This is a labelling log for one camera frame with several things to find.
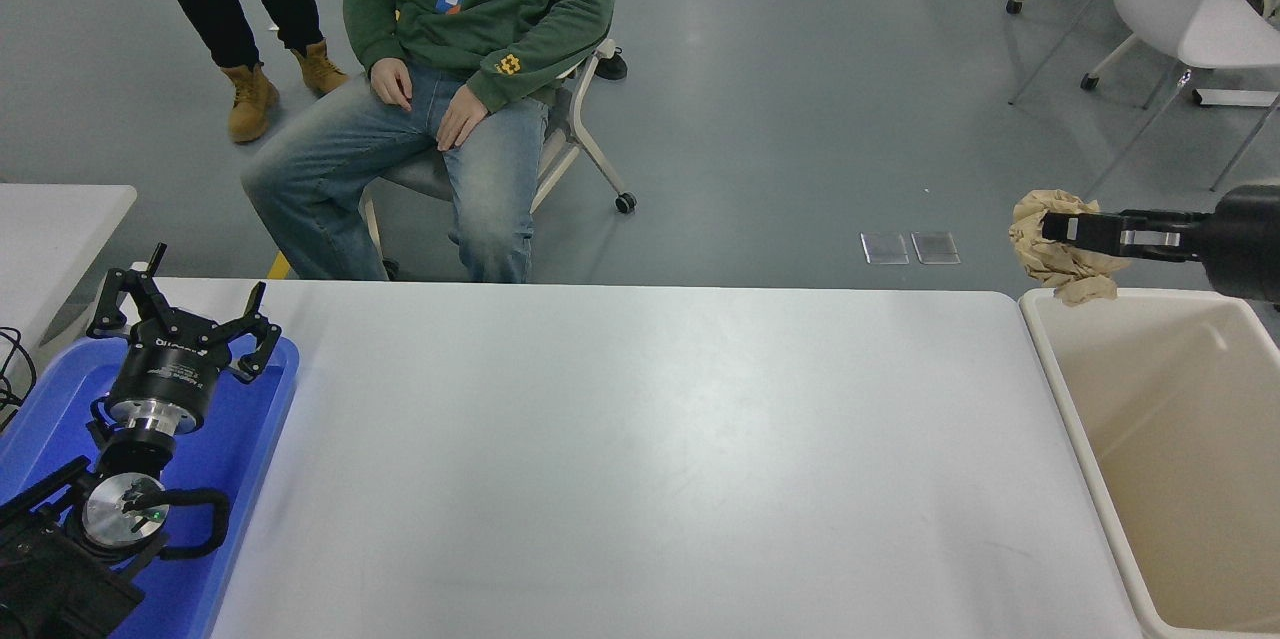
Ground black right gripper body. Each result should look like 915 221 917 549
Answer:
1200 184 1280 305

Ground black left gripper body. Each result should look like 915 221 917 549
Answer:
107 322 234 423

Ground tan paper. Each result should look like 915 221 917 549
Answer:
1008 189 1129 308

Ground person's right hand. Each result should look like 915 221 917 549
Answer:
369 59 415 113

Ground person's left hand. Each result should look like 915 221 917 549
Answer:
436 84 491 154

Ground blue plastic tray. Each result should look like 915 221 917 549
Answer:
0 334 301 639

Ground white side table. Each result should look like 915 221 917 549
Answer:
0 183 139 365

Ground white table foot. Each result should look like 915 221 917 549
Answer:
1192 87 1280 109

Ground metal floor plate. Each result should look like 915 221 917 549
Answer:
911 231 962 265
861 232 911 266

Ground large pale plastic bin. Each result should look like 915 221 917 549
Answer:
1018 288 1280 639

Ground grey office chair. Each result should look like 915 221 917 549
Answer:
343 3 639 282

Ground black cables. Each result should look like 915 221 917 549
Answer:
0 326 39 432

